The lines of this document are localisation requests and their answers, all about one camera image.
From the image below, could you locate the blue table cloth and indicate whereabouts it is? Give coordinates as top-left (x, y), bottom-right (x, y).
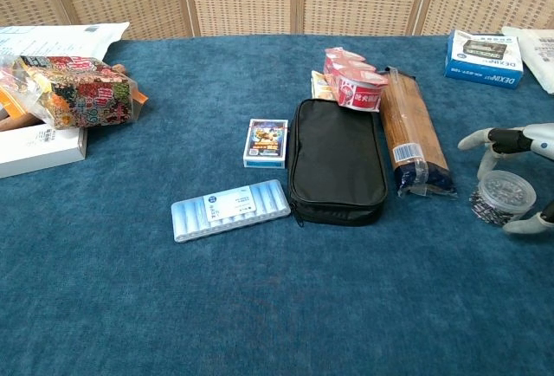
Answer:
top-left (0, 34), bottom-right (554, 376)

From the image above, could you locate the red cup pack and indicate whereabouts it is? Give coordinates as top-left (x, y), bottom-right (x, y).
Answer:
top-left (323, 47), bottom-right (390, 113)

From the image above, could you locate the black zip pouch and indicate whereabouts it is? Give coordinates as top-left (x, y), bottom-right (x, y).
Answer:
top-left (287, 98), bottom-right (389, 228)

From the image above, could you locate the brown noodle package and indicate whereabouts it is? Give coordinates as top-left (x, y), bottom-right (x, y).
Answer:
top-left (377, 65), bottom-right (460, 201)

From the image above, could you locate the white flat box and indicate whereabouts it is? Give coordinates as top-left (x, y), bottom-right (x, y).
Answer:
top-left (0, 123), bottom-right (89, 179)

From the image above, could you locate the white wipes packet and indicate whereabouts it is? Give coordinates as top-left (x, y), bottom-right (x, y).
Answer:
top-left (501, 25), bottom-right (554, 95)

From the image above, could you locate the small round clear container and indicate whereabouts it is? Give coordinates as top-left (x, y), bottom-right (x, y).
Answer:
top-left (468, 169), bottom-right (538, 230)

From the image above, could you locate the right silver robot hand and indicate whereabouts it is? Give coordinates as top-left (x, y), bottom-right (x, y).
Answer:
top-left (457, 122), bottom-right (554, 235)

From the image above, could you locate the white mailer bag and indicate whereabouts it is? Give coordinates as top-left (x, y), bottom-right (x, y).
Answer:
top-left (0, 21), bottom-right (132, 63)

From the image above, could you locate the colourful snack bag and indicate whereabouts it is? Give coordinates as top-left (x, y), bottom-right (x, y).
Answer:
top-left (0, 55), bottom-right (149, 131)

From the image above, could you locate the playing card box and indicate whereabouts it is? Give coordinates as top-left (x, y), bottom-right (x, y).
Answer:
top-left (242, 118), bottom-right (290, 170)

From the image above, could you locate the yellow snack packet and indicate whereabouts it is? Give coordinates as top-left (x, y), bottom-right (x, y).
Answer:
top-left (310, 69), bottom-right (337, 101)

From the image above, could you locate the blue white calculator box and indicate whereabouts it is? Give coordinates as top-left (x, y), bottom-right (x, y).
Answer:
top-left (443, 29), bottom-right (525, 91)

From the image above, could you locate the light blue battery pack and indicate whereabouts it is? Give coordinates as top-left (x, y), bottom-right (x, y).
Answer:
top-left (171, 178), bottom-right (292, 245)

